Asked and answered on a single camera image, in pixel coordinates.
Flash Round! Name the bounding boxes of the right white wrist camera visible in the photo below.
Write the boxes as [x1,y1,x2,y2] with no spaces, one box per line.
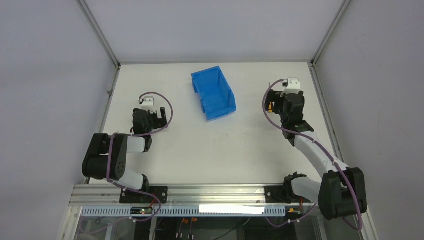
[282,77,301,95]

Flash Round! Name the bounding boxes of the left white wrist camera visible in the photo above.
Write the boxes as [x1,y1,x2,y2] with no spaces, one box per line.
[139,96,156,112]

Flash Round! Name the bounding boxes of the left aluminium frame post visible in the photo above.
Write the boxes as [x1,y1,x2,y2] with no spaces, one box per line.
[76,0,121,132]

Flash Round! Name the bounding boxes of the aluminium frame post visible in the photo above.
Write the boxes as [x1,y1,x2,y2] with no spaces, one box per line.
[76,0,121,132]
[308,0,352,152]

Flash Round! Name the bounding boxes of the blue plastic bin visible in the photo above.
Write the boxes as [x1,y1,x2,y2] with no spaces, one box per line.
[191,66,237,121]

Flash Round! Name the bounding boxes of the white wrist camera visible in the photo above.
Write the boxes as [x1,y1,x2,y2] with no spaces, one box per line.
[282,77,301,95]
[139,96,156,112]

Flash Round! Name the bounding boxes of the small circuit board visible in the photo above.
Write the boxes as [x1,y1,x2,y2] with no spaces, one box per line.
[130,207,154,215]

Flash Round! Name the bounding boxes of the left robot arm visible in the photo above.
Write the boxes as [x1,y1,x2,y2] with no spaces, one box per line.
[81,107,168,193]

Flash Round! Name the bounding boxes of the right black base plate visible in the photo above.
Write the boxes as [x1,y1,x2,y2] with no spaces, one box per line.
[264,185,311,204]

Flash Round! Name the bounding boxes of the slotted white cable duct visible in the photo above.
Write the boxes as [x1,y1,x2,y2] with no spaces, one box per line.
[80,204,286,218]

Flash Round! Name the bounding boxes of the right aluminium frame post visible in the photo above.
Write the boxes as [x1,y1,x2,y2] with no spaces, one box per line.
[308,0,352,152]

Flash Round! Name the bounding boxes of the black yellow screwdriver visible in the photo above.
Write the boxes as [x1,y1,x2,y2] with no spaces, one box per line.
[266,84,274,113]

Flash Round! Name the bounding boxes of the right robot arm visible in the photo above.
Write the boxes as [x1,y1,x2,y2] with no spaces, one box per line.
[263,90,368,220]

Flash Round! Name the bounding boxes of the aluminium front rail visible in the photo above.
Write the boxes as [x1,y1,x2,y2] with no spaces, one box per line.
[68,184,368,207]

